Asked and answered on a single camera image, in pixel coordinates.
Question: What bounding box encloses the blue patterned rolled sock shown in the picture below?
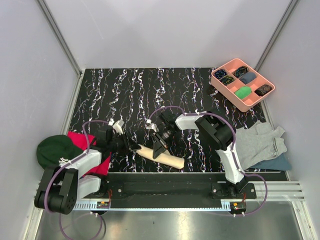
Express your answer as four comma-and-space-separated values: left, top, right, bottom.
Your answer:
213, 69, 228, 80

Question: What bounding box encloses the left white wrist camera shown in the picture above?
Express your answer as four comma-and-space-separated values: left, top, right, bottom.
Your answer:
108, 119, 124, 135

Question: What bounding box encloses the grey-blue rolled sock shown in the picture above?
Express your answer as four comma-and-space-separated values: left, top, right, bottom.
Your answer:
239, 72, 257, 85

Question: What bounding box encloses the aluminium frame rail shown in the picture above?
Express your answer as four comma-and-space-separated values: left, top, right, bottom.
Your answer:
36, 0, 82, 76

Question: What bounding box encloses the dark green baseball cap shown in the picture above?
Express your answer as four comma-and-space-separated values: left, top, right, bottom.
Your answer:
36, 135, 83, 169

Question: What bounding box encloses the blue folded cloth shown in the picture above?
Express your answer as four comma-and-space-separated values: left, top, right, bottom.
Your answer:
250, 153, 292, 171

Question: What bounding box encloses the green rolled sock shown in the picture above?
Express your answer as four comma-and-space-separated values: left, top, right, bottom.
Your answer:
234, 86, 252, 100

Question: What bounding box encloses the dark multicolour rolled sock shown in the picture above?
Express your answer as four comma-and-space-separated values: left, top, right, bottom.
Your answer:
234, 65, 249, 79

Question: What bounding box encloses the dark brown rolled sock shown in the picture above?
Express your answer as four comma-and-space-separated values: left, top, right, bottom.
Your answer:
254, 84, 273, 97

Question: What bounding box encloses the pink divided tray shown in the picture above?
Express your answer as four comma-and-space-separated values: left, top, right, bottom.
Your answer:
210, 58, 275, 112

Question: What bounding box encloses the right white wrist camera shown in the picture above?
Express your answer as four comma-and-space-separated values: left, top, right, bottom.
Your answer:
146, 119, 157, 132

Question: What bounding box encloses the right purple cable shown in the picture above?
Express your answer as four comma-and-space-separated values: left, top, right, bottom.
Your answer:
148, 106, 269, 217

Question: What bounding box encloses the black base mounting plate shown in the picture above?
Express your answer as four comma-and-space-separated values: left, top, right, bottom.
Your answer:
97, 172, 257, 200

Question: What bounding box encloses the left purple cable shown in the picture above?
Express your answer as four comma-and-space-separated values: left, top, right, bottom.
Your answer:
43, 119, 113, 240

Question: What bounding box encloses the beige cloth napkin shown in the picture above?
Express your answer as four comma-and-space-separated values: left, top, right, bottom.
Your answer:
136, 145, 185, 170

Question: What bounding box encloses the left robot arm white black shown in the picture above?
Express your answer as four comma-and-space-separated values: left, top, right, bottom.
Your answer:
34, 126, 141, 215

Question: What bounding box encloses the red folded cloth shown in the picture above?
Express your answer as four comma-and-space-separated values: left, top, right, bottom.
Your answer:
67, 131, 112, 176

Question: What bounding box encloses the yellow patterned rolled sock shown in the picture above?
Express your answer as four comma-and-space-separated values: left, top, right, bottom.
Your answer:
220, 75, 235, 86

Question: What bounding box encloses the purple cable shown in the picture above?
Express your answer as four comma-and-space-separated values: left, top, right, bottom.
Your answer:
43, 119, 113, 240
148, 106, 269, 217

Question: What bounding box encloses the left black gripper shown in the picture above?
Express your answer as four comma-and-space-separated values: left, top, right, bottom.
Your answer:
107, 131, 141, 154

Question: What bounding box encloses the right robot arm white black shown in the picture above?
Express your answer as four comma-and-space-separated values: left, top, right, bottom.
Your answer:
147, 110, 248, 199

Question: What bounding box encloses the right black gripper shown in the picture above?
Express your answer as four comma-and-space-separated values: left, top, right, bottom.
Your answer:
151, 127, 178, 160

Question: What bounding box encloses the grey t-shirt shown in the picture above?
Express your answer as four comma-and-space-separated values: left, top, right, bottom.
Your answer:
235, 121, 287, 170

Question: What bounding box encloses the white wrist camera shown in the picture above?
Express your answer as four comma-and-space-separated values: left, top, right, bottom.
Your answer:
146, 119, 157, 132
108, 119, 124, 135

